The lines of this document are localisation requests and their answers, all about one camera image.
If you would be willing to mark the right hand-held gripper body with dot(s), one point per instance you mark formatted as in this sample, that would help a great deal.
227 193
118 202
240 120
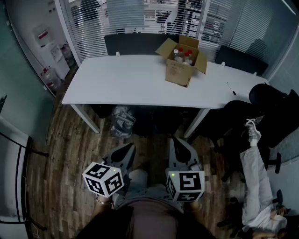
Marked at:
187 184

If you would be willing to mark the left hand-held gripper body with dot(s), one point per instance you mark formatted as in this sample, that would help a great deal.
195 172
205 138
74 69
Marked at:
102 179

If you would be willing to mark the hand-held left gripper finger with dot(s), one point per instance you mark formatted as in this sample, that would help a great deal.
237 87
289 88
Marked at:
130 158
109 156

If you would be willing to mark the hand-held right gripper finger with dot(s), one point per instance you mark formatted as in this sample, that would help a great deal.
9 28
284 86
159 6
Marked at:
172 154
192 155

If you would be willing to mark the brown cardboard box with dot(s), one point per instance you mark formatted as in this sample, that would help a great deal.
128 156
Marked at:
177 72

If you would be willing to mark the clear plastic bottle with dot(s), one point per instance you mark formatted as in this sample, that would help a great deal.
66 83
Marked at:
175 54

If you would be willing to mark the person's right forearm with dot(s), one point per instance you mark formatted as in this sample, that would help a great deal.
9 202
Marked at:
194 206

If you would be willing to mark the person's left forearm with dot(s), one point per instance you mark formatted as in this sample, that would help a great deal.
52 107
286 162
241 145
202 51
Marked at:
104 206

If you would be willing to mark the large clear water jug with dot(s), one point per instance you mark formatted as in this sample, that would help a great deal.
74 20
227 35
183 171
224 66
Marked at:
50 79
67 54

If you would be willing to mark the person's legs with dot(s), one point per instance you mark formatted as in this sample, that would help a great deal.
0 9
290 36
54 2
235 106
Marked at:
140 184

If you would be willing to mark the clear plastic bag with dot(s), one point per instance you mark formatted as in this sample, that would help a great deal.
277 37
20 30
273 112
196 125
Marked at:
122 121

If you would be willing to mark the person's torso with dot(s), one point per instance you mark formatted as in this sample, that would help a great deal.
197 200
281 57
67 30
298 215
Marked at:
151 221

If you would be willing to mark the white table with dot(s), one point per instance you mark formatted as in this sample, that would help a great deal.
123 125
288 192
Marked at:
116 81

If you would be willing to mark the black marker pen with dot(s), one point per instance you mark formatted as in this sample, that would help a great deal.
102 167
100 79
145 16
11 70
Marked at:
231 88

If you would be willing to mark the whiteboard on black stand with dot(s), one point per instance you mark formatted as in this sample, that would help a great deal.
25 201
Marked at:
14 175

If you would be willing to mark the short dark desk divider panel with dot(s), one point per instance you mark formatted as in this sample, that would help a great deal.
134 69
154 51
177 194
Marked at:
238 60

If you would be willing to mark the long dark desk divider panel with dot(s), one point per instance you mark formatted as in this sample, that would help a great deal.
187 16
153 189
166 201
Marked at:
130 44

